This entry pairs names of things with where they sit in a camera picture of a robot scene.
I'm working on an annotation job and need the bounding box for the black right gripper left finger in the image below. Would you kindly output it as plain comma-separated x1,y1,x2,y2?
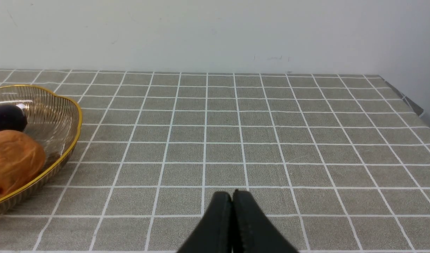
177,191,232,253

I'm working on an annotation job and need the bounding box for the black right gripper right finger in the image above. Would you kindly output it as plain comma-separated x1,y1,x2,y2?
232,189,298,253

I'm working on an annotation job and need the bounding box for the gold-rimmed glass bowl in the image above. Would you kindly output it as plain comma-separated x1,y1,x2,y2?
0,85,82,215

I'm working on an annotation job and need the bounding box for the brown potato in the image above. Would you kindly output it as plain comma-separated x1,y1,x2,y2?
0,130,46,199

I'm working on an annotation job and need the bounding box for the dark purple eggplant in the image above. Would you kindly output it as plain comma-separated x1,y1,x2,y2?
0,104,27,132

